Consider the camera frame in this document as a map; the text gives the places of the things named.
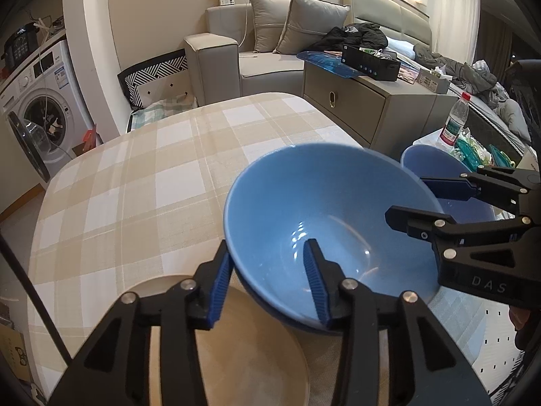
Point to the beige side cabinet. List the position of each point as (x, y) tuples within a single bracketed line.
[(351, 101)]

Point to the cream round plate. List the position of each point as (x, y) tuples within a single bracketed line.
[(253, 355)]

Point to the white side table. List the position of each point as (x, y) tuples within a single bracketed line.
[(427, 143)]

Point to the white sheer curtain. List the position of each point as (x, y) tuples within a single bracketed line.
[(454, 8)]

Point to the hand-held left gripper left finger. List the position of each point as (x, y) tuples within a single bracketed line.
[(219, 287)]

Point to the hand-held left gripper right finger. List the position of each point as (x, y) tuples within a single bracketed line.
[(315, 279)]

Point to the teal packet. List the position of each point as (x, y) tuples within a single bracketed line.
[(501, 155)]

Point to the dark curtain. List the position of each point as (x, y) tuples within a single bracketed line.
[(494, 29)]

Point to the grey clothes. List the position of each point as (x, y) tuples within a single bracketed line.
[(460, 72)]

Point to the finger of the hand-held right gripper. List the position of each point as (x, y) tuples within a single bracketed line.
[(422, 220), (448, 187)]

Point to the grey cushion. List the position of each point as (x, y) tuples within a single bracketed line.
[(308, 25), (264, 21)]

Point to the clear water bottle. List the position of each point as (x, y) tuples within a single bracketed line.
[(454, 124)]

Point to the blue bowl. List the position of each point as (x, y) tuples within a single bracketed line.
[(279, 315), (329, 194), (422, 165)]

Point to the black white patterned bag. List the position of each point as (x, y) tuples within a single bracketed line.
[(156, 67)]

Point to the beige checked tablecloth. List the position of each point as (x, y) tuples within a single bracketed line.
[(148, 177)]

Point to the black box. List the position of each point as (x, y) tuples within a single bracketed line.
[(367, 65)]

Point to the person's right hand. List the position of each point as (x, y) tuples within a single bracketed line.
[(520, 319)]

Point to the black clothes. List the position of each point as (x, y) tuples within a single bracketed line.
[(355, 36)]

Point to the bed with grey bedding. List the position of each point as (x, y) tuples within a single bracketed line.
[(507, 114)]

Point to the beige padded headboard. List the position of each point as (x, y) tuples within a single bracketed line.
[(380, 4)]

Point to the white box with diamond marks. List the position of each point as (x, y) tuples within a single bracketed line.
[(165, 89)]

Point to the green checked cloth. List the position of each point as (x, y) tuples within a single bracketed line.
[(156, 112)]

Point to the white tissue box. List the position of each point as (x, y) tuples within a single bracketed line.
[(431, 82)]

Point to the beige sofa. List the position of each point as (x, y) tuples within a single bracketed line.
[(211, 67)]

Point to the brown cardboard box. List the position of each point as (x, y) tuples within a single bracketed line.
[(15, 355)]

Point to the clear plastic bag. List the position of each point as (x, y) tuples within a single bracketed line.
[(471, 150)]

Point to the white washing machine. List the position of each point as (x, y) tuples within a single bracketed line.
[(63, 93)]

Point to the white dotted cloth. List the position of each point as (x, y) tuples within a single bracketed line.
[(494, 346)]

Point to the colourful magazine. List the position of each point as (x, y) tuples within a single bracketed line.
[(410, 75)]

